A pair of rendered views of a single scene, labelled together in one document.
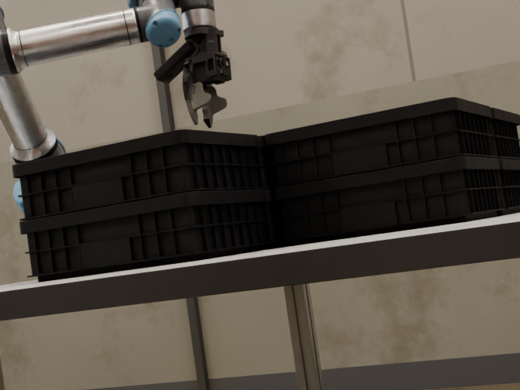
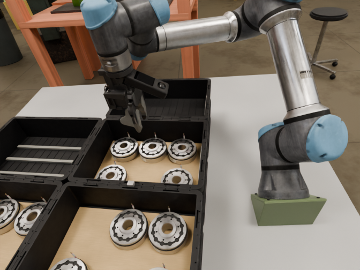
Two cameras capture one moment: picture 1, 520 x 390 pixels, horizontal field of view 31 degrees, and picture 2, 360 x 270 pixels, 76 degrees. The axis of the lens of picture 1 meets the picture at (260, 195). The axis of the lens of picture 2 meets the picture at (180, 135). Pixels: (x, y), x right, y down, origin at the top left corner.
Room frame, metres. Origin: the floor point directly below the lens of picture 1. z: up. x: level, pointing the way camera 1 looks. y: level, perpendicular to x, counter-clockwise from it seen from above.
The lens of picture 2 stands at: (2.64, 0.07, 1.45)
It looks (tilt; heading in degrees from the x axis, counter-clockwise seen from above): 42 degrees down; 165
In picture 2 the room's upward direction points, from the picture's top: 7 degrees counter-clockwise
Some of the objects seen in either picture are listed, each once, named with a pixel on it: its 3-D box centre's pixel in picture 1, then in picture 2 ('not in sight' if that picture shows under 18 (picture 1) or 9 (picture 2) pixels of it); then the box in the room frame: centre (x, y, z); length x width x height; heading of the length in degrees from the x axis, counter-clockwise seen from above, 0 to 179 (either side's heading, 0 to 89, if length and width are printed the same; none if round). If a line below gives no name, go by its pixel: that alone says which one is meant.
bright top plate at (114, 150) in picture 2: not in sight; (124, 146); (1.98, 0.02, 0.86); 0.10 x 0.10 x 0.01
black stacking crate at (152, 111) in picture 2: (141, 181); (164, 108); (1.82, 0.23, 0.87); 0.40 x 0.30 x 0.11; 63
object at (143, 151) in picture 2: not in sight; (152, 147); (2.03, 0.12, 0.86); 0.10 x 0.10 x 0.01
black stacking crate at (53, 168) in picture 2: (383, 150); (43, 155); (1.90, -0.27, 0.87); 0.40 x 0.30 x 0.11; 63
